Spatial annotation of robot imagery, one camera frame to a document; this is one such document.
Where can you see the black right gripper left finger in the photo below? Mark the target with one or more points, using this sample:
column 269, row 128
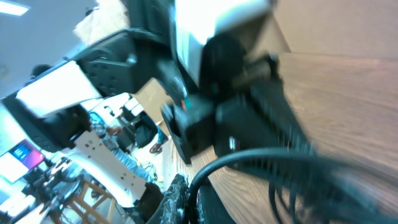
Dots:
column 172, row 209

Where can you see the wooden stool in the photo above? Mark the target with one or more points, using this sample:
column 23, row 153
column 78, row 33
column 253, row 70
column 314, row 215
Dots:
column 88, row 212

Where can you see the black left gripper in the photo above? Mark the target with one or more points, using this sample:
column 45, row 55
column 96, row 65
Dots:
column 239, row 105

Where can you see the background computer monitor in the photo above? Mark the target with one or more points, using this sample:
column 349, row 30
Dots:
column 26, row 153

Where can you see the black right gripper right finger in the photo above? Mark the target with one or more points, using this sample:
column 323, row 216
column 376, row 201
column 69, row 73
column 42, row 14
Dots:
column 210, row 208

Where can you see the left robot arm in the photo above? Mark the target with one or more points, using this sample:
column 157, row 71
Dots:
column 196, row 51

